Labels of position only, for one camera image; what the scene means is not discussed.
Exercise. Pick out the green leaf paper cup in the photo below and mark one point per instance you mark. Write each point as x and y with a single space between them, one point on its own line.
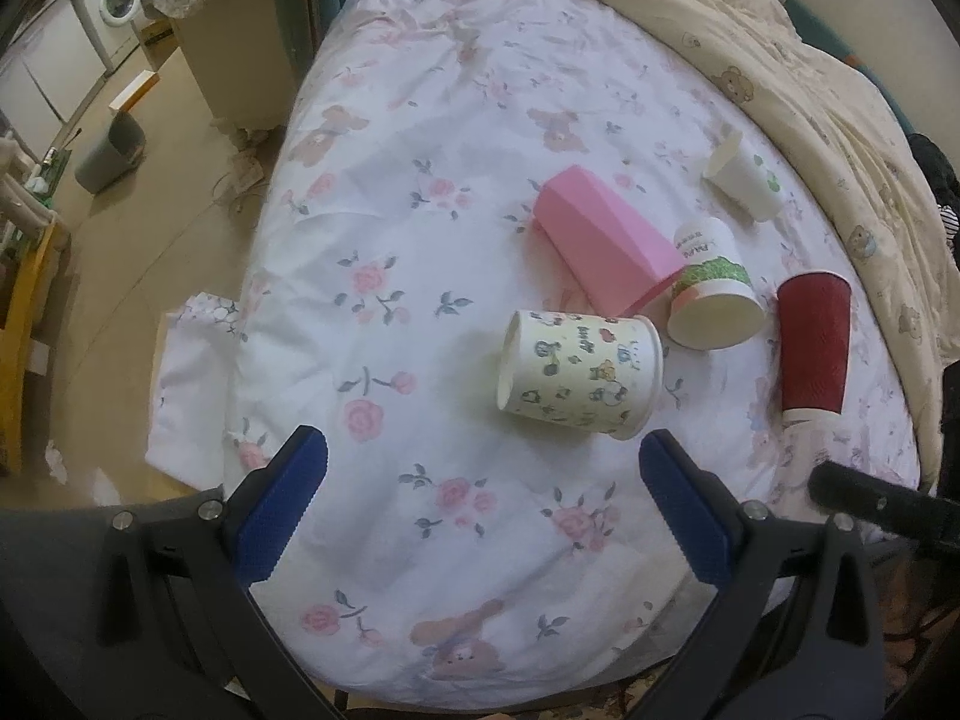
714 304

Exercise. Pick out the small cardboard box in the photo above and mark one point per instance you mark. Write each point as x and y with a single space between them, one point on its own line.
134 91

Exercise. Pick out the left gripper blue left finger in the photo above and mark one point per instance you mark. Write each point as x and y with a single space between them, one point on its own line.
269 504

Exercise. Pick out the grey waste bin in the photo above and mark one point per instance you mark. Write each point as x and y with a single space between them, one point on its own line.
117 152

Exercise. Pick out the floral white bed sheet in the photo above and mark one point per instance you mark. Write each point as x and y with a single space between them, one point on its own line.
456 557

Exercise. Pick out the floral pillow on floor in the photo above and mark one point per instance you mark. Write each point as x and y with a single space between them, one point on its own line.
189 388

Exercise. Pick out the white kitchen cabinet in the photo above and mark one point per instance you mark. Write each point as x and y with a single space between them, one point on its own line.
47 74

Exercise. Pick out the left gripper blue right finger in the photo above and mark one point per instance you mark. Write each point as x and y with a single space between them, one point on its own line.
696 506

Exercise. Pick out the pink faceted plastic cup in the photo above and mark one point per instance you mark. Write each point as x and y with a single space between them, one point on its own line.
620 260

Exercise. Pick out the cartoon animal yellow paper cup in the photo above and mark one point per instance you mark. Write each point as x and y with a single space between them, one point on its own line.
588 372

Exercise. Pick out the red ribbed paper cup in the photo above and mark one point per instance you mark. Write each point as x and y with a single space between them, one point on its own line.
814 316

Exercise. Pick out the yellow bear print duvet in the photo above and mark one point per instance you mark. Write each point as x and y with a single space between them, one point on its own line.
844 142

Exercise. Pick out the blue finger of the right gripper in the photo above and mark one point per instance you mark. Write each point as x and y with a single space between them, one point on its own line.
894 509

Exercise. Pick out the dark clothes at bedside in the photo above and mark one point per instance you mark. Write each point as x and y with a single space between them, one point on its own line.
943 183

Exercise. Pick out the white cup green dots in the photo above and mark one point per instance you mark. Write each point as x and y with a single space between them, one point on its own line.
738 170

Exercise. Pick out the yellow wooden rack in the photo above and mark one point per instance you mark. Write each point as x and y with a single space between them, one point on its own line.
26 300

